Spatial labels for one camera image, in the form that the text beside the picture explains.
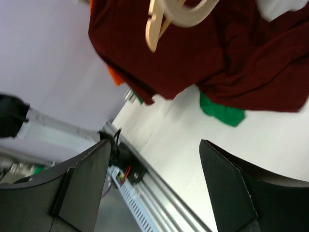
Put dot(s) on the dark maroon t shirt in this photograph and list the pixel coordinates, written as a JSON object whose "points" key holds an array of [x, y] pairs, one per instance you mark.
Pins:
{"points": [[235, 57]]}

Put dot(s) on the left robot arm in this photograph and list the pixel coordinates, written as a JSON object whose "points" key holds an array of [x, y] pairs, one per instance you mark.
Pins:
{"points": [[19, 120]]}

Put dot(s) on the green t shirt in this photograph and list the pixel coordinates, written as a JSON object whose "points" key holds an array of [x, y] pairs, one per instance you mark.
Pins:
{"points": [[194, 105]]}

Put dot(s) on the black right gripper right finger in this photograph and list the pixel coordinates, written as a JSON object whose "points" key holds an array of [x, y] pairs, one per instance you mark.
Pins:
{"points": [[248, 198]]}

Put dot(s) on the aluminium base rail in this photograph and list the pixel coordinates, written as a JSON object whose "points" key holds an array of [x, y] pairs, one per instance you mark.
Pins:
{"points": [[169, 212]]}

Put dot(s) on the orange t shirt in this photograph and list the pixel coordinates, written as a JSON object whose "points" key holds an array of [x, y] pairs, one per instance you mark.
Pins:
{"points": [[116, 77]]}

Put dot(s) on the white slotted cable duct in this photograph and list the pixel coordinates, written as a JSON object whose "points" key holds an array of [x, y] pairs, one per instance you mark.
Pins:
{"points": [[133, 200]]}

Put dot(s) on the wooden hanger with metal hook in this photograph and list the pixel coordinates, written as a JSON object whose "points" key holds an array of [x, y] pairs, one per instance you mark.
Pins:
{"points": [[155, 27]]}

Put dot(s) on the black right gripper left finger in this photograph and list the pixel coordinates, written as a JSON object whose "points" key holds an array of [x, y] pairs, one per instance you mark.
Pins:
{"points": [[63, 198]]}

